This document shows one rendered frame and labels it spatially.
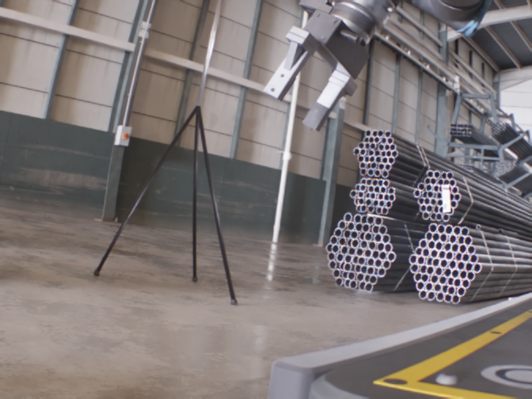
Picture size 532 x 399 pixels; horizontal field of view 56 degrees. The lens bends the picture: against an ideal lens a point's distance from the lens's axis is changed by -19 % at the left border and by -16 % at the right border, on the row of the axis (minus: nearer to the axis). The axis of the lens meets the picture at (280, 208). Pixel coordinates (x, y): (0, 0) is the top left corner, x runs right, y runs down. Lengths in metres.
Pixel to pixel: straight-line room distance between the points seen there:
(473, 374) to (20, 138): 8.97
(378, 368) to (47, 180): 9.16
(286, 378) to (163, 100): 10.64
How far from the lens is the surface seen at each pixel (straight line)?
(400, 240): 3.82
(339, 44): 0.83
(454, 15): 0.85
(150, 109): 10.64
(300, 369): 0.21
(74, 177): 9.58
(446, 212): 3.48
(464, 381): 0.22
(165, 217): 10.77
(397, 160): 3.68
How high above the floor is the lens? 0.37
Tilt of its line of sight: 1 degrees up
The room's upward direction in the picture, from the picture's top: 8 degrees clockwise
